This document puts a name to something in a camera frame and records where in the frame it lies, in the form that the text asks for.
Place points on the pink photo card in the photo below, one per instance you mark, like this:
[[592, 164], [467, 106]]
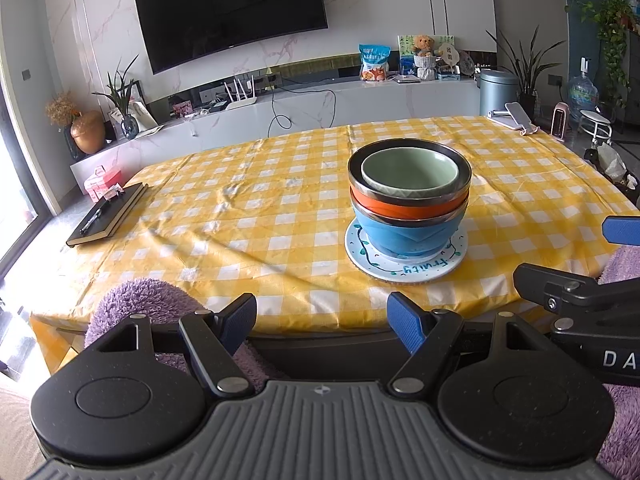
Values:
[[183, 109]]

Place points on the blue snack bag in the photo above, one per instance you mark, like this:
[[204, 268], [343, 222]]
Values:
[[375, 62]]

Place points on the orange steel bowl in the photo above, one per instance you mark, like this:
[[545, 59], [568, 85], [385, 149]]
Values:
[[380, 205]]

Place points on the white hand-painted plate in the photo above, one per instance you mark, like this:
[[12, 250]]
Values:
[[425, 269]]

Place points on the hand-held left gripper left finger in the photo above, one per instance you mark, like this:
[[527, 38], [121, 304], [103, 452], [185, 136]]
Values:
[[239, 320]]

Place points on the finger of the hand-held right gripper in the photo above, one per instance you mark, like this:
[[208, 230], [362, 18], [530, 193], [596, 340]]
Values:
[[537, 282], [622, 230]]

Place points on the green ceramic bowl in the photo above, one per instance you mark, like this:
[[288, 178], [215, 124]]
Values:
[[410, 172]]

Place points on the potted snake plant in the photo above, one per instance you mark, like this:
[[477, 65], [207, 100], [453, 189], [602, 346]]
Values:
[[527, 75]]

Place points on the purple fluffy cloth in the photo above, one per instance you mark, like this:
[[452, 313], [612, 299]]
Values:
[[145, 300]]

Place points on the black bin with tissues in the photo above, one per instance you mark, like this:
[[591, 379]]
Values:
[[612, 162]]

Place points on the trailing pothos plant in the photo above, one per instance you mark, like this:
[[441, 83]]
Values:
[[612, 35]]

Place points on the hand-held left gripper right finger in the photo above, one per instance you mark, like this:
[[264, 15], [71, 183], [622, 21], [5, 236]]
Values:
[[407, 321]]

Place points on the glass vase with plant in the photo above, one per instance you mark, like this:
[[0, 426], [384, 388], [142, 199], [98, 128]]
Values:
[[130, 125]]

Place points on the white marble tv console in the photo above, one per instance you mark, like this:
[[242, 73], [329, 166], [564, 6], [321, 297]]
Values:
[[350, 105]]

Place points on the yellow checkered tablecloth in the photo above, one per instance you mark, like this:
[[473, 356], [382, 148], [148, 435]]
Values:
[[250, 210]]

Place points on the white phone stand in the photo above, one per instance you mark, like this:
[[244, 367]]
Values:
[[517, 115]]

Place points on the pink space heater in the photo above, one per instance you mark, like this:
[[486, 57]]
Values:
[[561, 122]]

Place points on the brown round vase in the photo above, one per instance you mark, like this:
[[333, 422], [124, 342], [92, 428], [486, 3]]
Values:
[[89, 132]]

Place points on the white router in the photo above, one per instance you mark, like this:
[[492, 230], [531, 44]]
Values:
[[242, 101]]

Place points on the black wall television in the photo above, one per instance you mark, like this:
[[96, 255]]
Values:
[[230, 10]]

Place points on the dried flower bunch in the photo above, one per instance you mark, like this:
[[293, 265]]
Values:
[[61, 109]]

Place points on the black pen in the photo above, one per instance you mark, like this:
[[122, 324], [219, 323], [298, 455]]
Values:
[[95, 216]]

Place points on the brown teddy bear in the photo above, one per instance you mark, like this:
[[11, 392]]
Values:
[[424, 45]]

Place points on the blue steel bowl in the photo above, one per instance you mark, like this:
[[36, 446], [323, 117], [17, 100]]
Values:
[[400, 237]]

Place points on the blue water jug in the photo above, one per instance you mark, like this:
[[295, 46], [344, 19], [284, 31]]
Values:
[[583, 95]]

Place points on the black notebook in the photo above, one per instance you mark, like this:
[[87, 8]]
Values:
[[117, 215]]

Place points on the white round stool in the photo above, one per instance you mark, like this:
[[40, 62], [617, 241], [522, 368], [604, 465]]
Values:
[[596, 122]]

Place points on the grey-blue trash can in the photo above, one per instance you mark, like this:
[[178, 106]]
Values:
[[497, 95]]

